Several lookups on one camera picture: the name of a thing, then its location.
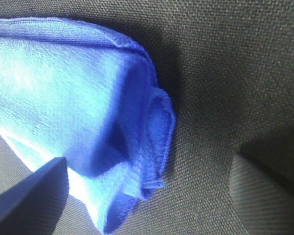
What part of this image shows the blue microfiber towel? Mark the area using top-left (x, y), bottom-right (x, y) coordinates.
top-left (0, 18), bottom-right (175, 235)

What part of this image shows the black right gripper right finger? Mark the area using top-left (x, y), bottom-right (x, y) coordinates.
top-left (229, 154), bottom-right (294, 235)

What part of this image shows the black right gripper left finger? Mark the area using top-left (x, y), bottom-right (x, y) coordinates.
top-left (0, 157), bottom-right (68, 235)

